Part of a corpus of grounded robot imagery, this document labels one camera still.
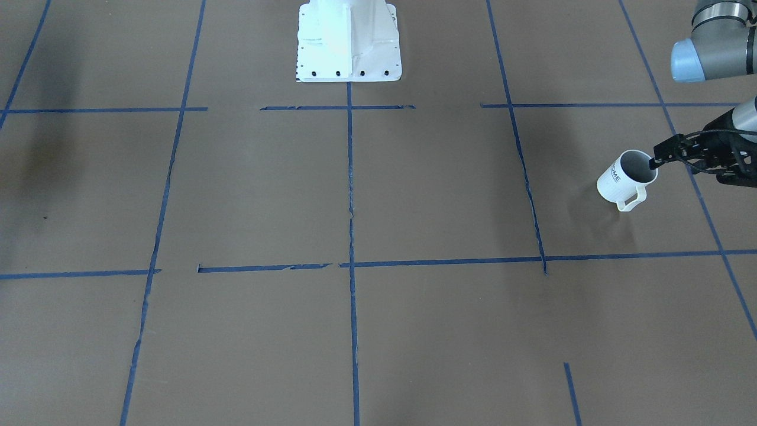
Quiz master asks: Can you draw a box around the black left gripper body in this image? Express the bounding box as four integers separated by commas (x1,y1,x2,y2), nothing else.
698,106,756,175

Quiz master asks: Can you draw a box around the white ribbed HOME mug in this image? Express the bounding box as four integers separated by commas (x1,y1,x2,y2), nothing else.
596,149,659,212

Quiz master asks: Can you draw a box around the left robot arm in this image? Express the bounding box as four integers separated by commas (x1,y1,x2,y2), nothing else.
649,1,756,187

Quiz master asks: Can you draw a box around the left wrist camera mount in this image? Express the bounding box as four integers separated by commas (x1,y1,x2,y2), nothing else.
716,151,756,188

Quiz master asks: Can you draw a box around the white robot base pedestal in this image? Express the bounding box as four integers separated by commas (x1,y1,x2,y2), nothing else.
296,1,403,83

